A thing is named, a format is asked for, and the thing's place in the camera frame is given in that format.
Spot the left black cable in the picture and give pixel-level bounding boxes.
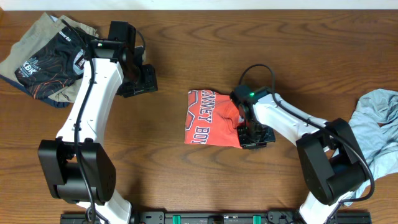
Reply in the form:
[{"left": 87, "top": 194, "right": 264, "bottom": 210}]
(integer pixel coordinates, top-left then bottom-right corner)
[{"left": 60, "top": 18, "right": 147, "bottom": 224}]

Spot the red t-shirt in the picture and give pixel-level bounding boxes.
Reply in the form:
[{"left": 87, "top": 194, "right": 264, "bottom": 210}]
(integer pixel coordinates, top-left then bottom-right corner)
[{"left": 184, "top": 90, "right": 243, "bottom": 148}]

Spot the light blue t-shirt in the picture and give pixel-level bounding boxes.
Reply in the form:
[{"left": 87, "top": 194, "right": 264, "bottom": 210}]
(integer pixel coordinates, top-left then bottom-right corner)
[{"left": 340, "top": 88, "right": 398, "bottom": 206}]

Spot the navy folded garment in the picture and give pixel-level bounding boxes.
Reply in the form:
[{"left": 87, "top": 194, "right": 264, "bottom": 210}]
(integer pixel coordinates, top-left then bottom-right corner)
[{"left": 1, "top": 75, "right": 69, "bottom": 108}]

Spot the black patterned folded shirt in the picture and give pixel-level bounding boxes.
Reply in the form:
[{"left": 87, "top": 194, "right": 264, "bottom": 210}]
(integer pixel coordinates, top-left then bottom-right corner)
[{"left": 14, "top": 27, "right": 86, "bottom": 100}]

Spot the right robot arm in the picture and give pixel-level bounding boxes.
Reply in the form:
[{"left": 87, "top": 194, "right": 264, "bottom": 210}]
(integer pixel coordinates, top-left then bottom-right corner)
[{"left": 229, "top": 85, "right": 373, "bottom": 223}]

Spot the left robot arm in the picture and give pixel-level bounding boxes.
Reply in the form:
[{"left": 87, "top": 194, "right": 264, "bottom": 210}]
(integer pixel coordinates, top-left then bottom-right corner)
[{"left": 38, "top": 21, "right": 158, "bottom": 223}]

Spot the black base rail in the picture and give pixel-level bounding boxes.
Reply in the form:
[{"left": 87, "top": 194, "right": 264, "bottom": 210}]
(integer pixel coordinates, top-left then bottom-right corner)
[{"left": 60, "top": 210, "right": 372, "bottom": 224}]

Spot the khaki folded garment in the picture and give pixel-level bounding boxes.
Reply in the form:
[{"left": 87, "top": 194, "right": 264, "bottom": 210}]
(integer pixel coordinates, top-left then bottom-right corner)
[{"left": 1, "top": 13, "right": 98, "bottom": 103}]

